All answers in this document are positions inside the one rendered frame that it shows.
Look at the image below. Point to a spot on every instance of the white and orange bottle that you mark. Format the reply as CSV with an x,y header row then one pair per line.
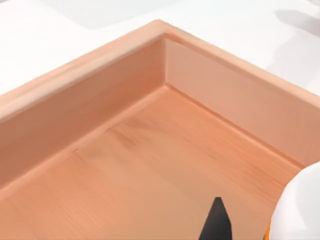
x,y
297,205

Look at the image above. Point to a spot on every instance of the shallow salmon-coloured box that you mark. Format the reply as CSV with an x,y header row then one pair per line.
x,y
140,155

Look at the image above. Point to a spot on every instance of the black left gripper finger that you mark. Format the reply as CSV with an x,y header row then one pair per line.
x,y
217,222

